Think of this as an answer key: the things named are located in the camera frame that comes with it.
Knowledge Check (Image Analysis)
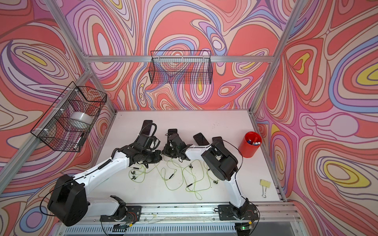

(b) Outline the green earphones set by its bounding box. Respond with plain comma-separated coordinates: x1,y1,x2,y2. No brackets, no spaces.
154,157,187,191
129,163,147,183
182,160,211,201

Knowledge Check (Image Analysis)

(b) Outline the black smartphone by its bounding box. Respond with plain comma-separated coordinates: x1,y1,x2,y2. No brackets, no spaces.
193,133,210,146

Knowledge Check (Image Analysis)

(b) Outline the grey-edged smartphone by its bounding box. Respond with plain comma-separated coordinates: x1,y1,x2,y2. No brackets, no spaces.
167,128,178,136

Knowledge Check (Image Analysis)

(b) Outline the blue-cased smartphone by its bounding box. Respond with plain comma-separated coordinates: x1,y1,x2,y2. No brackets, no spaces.
212,136,224,146

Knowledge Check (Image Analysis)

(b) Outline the green earphone cable plug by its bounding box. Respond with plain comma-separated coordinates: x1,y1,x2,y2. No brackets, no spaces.
206,167,219,184

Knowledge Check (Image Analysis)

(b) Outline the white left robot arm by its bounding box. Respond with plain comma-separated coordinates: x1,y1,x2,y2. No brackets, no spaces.
47,134,162,227

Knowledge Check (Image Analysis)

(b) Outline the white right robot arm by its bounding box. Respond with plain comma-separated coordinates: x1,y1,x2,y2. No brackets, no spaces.
163,129,260,222

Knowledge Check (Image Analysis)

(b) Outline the white tape roll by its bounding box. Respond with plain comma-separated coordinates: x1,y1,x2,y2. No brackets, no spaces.
69,112,93,130

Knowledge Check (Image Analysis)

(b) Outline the red plastic cup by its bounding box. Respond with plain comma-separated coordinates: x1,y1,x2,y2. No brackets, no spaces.
238,131,262,158

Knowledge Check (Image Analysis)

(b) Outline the yellow binder clip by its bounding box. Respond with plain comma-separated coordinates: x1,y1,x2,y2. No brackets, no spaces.
260,179,271,198

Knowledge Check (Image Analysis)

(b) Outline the left wire basket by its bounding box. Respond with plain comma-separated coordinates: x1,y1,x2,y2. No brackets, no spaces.
30,82,107,152

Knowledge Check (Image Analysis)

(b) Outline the wire basket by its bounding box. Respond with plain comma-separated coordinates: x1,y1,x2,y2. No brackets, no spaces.
148,50,213,85
30,82,107,152

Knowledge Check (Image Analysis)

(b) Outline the back wire basket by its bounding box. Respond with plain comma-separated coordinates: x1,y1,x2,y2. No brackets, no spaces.
148,50,213,85

